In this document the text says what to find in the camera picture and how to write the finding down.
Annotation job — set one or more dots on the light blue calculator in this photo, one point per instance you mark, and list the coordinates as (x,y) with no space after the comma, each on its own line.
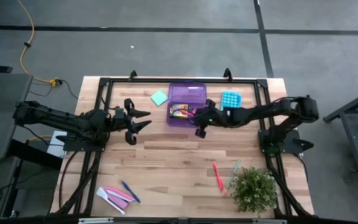
(231,99)

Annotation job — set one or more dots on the black crossbar with silver brackets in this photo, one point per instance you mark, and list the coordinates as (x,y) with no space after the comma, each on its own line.
(179,221)

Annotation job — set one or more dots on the grey metal rack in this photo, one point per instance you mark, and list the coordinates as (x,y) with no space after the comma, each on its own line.
(353,133)

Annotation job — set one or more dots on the purple plastic pencil case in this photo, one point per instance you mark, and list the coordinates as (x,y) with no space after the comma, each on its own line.
(186,93)

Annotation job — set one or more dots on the green sticky note pad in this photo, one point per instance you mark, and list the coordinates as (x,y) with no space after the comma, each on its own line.
(159,98)

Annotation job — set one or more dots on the crayon box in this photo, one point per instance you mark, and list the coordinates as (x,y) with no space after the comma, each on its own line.
(177,111)

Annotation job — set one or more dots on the grey desk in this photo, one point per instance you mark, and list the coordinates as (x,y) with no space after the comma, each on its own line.
(5,130)

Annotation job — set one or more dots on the pink and white stapler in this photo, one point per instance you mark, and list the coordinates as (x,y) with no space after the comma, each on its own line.
(117,196)

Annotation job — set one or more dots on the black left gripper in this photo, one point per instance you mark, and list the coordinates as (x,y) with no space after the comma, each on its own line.
(124,119)

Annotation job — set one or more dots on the blue pen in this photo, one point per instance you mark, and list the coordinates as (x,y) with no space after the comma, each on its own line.
(130,191)

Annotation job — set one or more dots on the black metal table frame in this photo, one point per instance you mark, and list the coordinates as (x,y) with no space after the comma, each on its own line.
(154,81)

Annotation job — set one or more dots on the small artificial green plant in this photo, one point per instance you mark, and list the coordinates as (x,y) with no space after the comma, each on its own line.
(255,189)

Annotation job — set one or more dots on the red marker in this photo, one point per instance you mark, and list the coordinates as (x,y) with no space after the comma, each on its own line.
(189,114)

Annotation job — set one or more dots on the orange-red pen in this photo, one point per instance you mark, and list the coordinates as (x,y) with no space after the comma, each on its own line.
(217,175)

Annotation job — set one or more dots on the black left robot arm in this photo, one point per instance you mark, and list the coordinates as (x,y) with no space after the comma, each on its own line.
(57,119)

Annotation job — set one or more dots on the white box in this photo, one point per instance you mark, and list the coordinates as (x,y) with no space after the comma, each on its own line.
(56,149)

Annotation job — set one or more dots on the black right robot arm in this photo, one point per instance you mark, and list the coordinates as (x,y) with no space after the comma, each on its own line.
(275,110)

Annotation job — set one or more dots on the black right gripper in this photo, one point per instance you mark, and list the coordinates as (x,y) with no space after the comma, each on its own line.
(216,116)

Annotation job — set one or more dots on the green pencil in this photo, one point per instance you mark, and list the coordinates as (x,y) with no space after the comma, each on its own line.
(232,175)

